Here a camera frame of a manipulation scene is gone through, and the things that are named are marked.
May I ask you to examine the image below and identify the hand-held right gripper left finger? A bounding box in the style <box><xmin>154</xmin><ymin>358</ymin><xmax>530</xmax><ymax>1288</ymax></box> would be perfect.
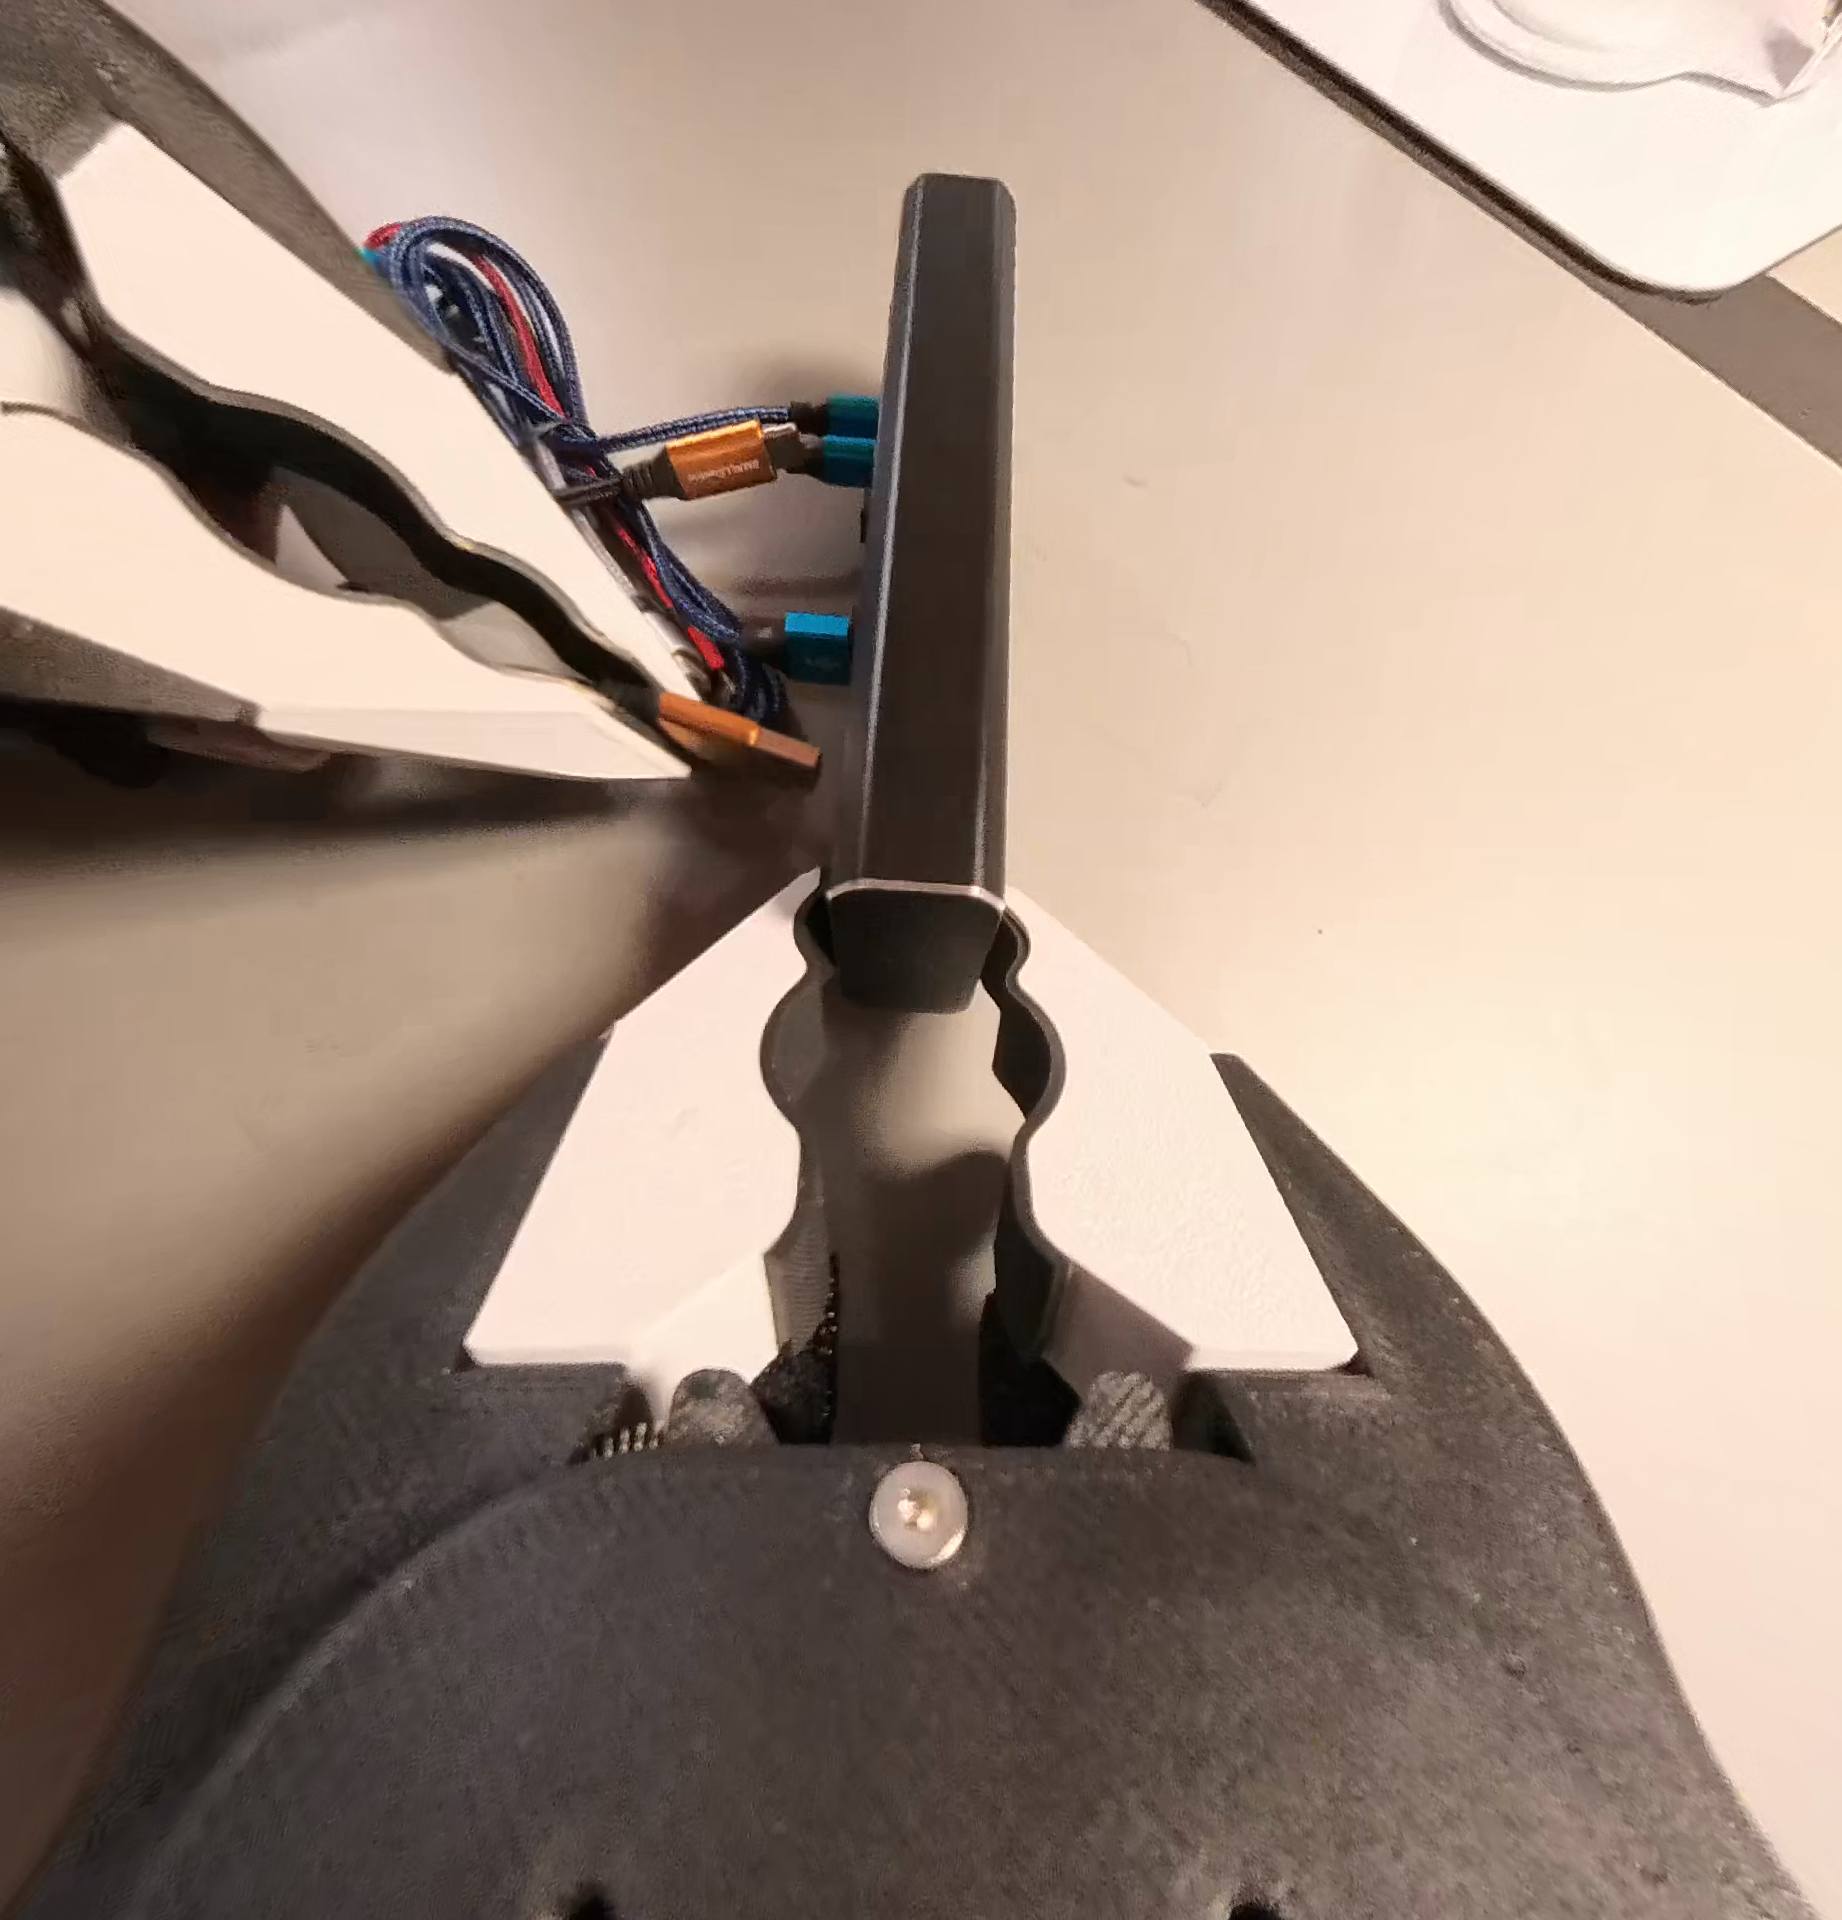
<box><xmin>462</xmin><ymin>873</ymin><xmax>839</xmax><ymax>1396</ymax></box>

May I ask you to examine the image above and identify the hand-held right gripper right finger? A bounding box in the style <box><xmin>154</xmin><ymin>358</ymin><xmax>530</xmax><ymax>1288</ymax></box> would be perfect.
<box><xmin>987</xmin><ymin>887</ymin><xmax>1364</xmax><ymax>1403</ymax></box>

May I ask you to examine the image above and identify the white stand base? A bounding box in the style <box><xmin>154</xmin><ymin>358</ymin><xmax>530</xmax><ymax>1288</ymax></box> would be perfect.
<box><xmin>1220</xmin><ymin>0</ymin><xmax>1842</xmax><ymax>293</ymax></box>

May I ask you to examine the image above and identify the black aluminium usb hub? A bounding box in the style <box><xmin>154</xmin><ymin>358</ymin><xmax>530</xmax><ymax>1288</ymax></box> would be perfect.
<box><xmin>828</xmin><ymin>172</ymin><xmax>1021</xmax><ymax>1009</ymax></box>

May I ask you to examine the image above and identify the black braided orange-plug usb cable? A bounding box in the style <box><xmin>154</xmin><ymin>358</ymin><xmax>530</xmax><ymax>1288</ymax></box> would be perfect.
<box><xmin>553</xmin><ymin>418</ymin><xmax>828</xmax><ymax>784</ymax></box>

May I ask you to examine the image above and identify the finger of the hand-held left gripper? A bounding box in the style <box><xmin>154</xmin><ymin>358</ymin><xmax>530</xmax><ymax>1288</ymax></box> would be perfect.
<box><xmin>52</xmin><ymin>122</ymin><xmax>689</xmax><ymax>693</ymax></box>
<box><xmin>0</xmin><ymin>284</ymin><xmax>693</xmax><ymax>782</ymax></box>

